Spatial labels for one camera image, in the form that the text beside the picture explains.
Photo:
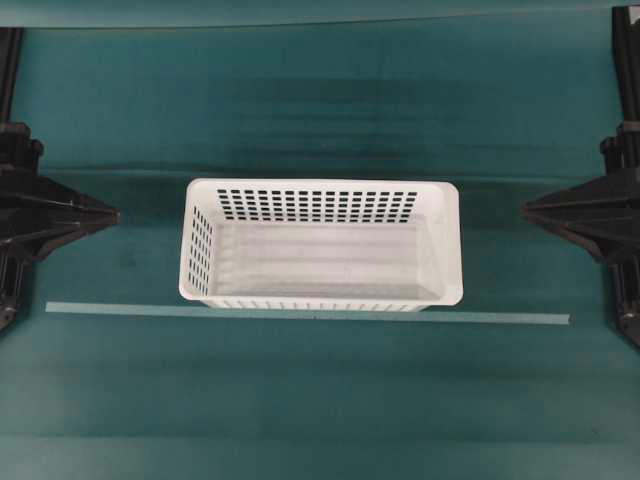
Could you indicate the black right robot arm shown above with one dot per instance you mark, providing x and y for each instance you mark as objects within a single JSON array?
[{"x": 601, "y": 216}]

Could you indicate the white perforated plastic basket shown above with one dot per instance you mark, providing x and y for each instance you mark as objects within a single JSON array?
[{"x": 321, "y": 244}]

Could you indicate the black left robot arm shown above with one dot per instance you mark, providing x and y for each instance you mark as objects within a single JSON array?
[{"x": 38, "y": 214}]

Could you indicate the light green tape strip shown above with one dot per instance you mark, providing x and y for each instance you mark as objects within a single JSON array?
[{"x": 429, "y": 315}]

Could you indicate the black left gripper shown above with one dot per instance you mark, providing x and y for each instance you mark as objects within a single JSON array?
[{"x": 24, "y": 246}]

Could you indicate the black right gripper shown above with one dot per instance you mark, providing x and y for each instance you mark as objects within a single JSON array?
[{"x": 612, "y": 243}]

